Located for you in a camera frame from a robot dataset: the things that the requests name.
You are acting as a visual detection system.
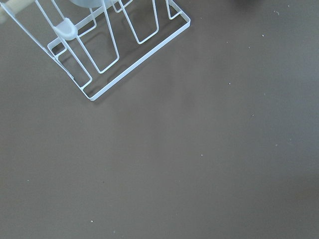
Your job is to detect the white wire cup rack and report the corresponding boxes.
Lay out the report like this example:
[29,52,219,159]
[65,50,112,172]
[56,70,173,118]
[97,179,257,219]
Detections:
[0,0,191,102]

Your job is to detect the clear plastic cup on rack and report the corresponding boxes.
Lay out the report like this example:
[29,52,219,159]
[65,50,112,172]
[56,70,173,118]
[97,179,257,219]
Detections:
[70,0,103,8]

